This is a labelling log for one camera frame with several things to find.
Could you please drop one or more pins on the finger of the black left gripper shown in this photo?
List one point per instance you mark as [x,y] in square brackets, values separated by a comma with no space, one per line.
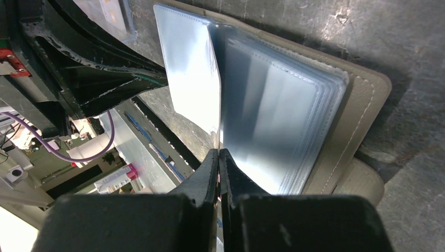
[90,70]

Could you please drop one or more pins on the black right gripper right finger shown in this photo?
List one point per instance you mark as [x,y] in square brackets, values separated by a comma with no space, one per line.
[254,220]

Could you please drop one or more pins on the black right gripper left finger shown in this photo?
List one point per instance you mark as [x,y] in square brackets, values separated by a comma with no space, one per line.
[183,219]

